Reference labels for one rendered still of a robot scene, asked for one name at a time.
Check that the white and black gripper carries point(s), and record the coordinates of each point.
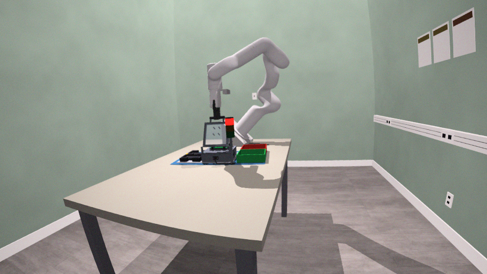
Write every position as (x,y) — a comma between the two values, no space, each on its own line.
(215,102)

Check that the red bin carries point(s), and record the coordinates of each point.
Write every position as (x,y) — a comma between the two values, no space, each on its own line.
(254,146)

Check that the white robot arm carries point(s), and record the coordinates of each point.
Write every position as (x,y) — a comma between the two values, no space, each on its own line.
(273,58)

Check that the green bin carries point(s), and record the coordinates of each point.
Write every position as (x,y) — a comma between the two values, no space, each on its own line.
(251,156)

